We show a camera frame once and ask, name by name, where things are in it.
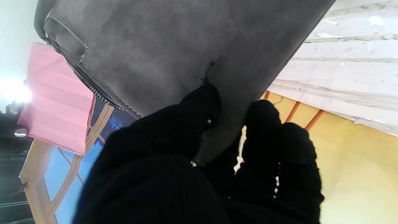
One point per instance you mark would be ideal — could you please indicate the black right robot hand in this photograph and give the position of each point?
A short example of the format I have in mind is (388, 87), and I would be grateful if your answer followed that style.
(12, 127)

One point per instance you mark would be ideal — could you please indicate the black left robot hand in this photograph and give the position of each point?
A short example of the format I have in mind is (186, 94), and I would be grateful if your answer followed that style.
(155, 180)

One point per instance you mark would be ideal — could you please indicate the pink cloth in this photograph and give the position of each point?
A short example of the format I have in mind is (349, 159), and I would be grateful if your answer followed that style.
(56, 102)

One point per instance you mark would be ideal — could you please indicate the grey suede zip pouch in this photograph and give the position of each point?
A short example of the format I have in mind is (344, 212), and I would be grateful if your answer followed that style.
(174, 40)

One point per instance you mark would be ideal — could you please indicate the white framed window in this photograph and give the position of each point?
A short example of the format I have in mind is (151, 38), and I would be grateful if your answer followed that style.
(59, 174)

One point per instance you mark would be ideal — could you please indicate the floor lamp with wooden legs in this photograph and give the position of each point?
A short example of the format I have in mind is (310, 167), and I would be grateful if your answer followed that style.
(314, 119)

